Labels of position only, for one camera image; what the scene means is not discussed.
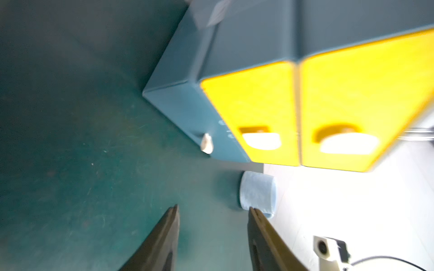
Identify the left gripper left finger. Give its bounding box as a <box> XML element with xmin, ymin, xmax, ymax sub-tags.
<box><xmin>120</xmin><ymin>204</ymin><xmax>180</xmax><ymax>271</ymax></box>

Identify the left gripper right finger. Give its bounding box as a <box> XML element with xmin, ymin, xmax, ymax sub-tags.
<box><xmin>248</xmin><ymin>207</ymin><xmax>307</xmax><ymax>271</ymax></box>

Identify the teal drawer cabinet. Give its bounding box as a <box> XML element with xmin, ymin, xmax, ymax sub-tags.
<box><xmin>142</xmin><ymin>0</ymin><xmax>434</xmax><ymax>102</ymax></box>

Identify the light blue mug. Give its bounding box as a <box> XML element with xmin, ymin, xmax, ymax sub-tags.
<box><xmin>239</xmin><ymin>171</ymin><xmax>278</xmax><ymax>219</ymax></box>

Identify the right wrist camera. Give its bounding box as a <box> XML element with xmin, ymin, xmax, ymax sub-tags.
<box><xmin>313</xmin><ymin>236</ymin><xmax>351</xmax><ymax>271</ymax></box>

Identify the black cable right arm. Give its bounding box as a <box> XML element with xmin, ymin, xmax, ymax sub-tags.
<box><xmin>350</xmin><ymin>255</ymin><xmax>428</xmax><ymax>271</ymax></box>

